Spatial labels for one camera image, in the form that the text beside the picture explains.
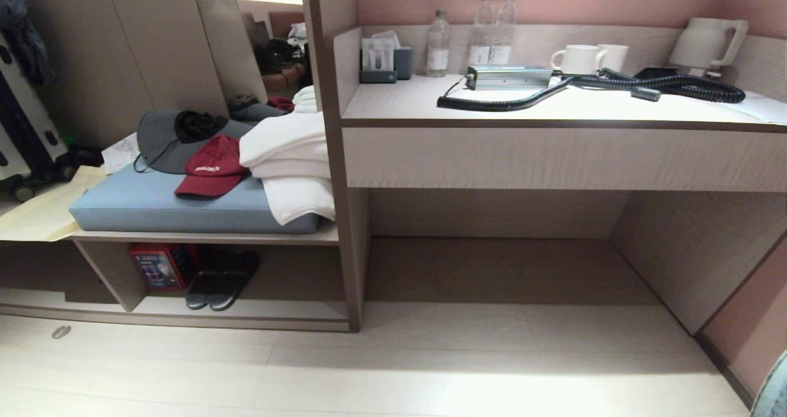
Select wooden shoe shelf bench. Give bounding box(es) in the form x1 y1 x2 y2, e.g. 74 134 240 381
0 223 351 333

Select white folded towel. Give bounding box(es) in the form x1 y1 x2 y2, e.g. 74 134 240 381
239 112 331 180
261 176 336 226

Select grey tissue and sachet holder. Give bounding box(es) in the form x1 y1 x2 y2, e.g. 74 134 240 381
360 31 414 84

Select clear plastic water bottle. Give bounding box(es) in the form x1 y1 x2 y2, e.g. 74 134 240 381
469 0 496 68
490 0 517 67
426 9 452 78

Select silver metal power box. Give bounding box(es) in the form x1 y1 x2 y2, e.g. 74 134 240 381
465 65 554 92

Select wooden desk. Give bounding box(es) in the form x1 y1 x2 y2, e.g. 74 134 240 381
299 0 787 335

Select black slipper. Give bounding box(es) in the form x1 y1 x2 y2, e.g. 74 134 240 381
208 251 261 312
186 250 235 311

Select red baseball cap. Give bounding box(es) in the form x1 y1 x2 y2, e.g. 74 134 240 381
174 134 250 198

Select white ceramic mug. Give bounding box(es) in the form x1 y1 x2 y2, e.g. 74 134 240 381
596 44 630 73
550 44 608 76

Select blue bench cushion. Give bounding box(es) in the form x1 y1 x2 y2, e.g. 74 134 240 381
68 162 323 235

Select grey sun hat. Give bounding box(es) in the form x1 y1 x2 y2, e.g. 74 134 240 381
133 110 255 175

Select red box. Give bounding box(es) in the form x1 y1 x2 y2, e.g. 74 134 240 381
129 243 199 292

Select white paper receipt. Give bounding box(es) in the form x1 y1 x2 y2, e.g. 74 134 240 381
101 132 142 175

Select white electric kettle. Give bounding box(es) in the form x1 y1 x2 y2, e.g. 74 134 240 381
668 17 749 77

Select white and black suitcase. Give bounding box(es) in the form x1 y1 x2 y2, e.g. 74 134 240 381
0 33 77 203

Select grey-blue round object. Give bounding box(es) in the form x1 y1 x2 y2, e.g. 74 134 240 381
750 351 787 417

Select black corrugated cable hose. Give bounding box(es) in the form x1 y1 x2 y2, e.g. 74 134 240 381
437 68 746 112

